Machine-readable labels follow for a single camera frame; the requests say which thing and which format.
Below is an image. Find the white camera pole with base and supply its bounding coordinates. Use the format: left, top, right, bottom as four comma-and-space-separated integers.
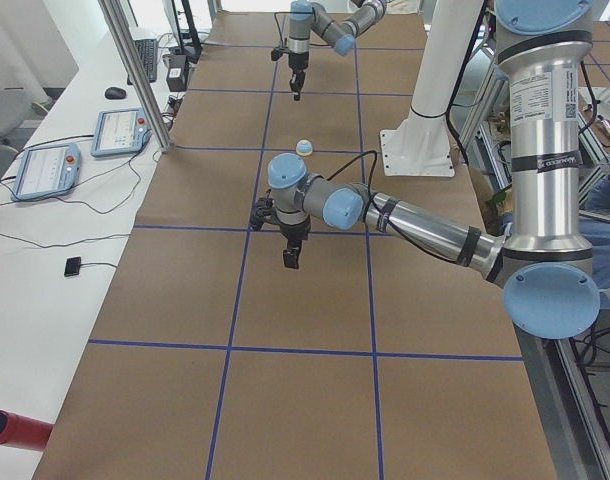
380, 0, 485, 177

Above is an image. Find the blue white call bell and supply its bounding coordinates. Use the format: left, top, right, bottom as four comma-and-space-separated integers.
295, 139, 313, 156

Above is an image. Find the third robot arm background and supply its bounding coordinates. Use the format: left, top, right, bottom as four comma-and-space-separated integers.
579, 83, 610, 120

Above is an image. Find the far blue teach pendant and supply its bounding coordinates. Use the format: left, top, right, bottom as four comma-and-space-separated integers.
90, 108, 151, 158

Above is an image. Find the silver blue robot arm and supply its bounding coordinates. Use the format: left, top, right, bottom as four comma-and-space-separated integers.
286, 0, 387, 101
250, 1, 600, 340

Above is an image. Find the small black square device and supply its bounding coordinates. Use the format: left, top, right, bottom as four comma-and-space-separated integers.
64, 256, 82, 278

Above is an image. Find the blue teach pendant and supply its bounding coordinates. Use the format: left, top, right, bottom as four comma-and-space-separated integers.
90, 108, 151, 158
11, 143, 81, 202

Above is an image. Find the person in blue sweater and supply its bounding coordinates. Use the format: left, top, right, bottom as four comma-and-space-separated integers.
484, 149, 610, 311

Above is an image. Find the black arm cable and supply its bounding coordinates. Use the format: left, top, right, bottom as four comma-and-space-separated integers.
324, 150, 379, 201
273, 12, 292, 51

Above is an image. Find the near blue teach pendant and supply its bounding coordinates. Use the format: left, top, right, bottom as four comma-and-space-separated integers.
11, 143, 81, 202

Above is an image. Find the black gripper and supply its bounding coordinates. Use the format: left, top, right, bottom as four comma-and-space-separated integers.
279, 220, 311, 270
288, 51, 309, 101

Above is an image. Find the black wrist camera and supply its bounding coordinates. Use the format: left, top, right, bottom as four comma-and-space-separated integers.
249, 197, 276, 231
270, 46, 289, 62

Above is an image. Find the black keyboard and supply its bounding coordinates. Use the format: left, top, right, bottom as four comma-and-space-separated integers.
133, 38, 158, 83

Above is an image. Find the black computer mouse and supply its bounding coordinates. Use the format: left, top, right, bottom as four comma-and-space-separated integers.
104, 86, 127, 100

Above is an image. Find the red bottle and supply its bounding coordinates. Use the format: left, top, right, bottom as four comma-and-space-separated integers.
0, 410, 53, 451

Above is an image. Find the aluminium frame post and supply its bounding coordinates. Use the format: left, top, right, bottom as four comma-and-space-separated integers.
98, 0, 172, 154

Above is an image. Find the black box with label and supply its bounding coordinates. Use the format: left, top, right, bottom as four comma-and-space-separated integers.
166, 55, 188, 92

